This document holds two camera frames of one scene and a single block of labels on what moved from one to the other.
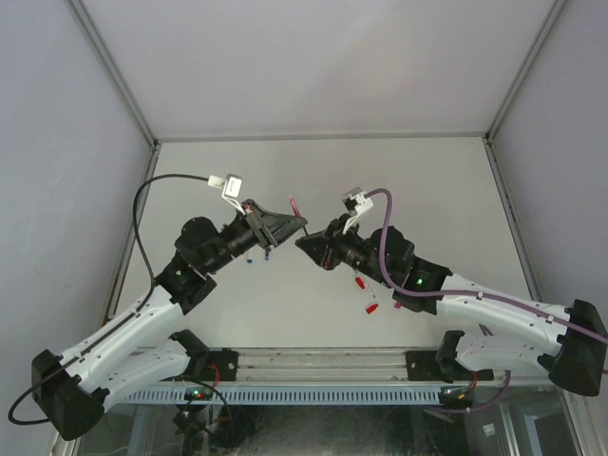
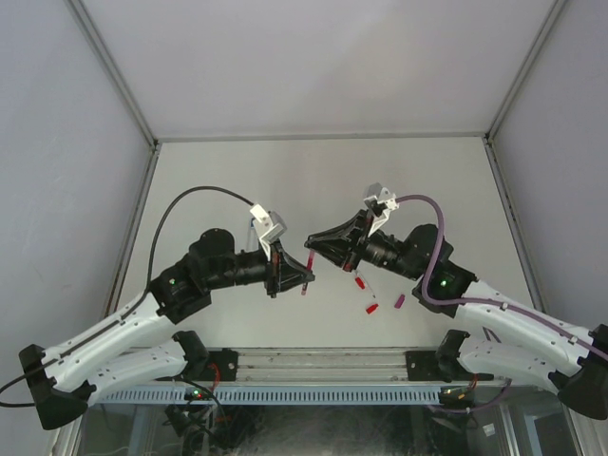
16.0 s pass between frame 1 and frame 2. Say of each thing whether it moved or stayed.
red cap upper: stayed
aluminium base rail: stayed
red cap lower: stayed
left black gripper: moved
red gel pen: moved
